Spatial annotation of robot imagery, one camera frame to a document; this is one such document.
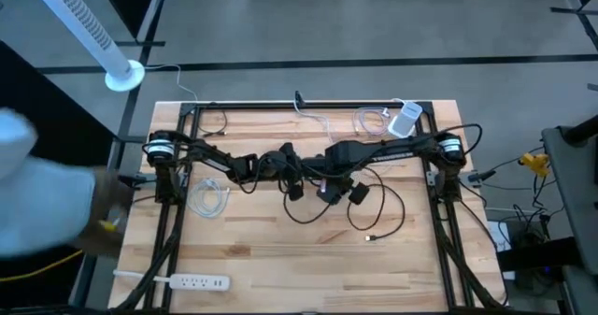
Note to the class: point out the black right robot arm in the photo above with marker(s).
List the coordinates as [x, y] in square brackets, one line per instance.
[397, 153]

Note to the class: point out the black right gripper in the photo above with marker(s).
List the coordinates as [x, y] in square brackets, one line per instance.
[359, 194]

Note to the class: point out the white flat power strip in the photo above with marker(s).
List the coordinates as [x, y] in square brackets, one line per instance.
[201, 282]

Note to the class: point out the yellow plug connector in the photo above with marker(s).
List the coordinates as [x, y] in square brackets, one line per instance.
[535, 163]

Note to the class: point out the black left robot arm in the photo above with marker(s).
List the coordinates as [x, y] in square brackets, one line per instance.
[215, 158]

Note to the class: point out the person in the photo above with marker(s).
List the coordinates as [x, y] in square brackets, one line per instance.
[42, 203]

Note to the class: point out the white floor device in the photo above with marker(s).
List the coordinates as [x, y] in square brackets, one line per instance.
[500, 240]

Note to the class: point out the grey desk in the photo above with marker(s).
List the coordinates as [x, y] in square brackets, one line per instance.
[570, 189]

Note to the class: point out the black diagonal frame strut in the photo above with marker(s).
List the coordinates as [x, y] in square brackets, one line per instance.
[142, 282]
[474, 282]

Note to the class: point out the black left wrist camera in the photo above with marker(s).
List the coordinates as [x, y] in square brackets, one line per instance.
[271, 163]

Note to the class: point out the white tower power strip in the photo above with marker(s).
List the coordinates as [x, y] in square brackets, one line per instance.
[404, 121]

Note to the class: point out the black aluminium table frame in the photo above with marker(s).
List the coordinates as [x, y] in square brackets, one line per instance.
[252, 105]

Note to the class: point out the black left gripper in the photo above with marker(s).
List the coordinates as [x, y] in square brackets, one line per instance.
[293, 175]

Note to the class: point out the black pole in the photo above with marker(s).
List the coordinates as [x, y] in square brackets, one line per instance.
[581, 130]

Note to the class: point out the person's hand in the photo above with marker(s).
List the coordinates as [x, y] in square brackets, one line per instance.
[107, 203]

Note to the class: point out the black computer box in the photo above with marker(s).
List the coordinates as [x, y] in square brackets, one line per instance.
[537, 256]

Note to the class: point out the white tower fan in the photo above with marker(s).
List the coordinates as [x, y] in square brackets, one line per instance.
[84, 25]

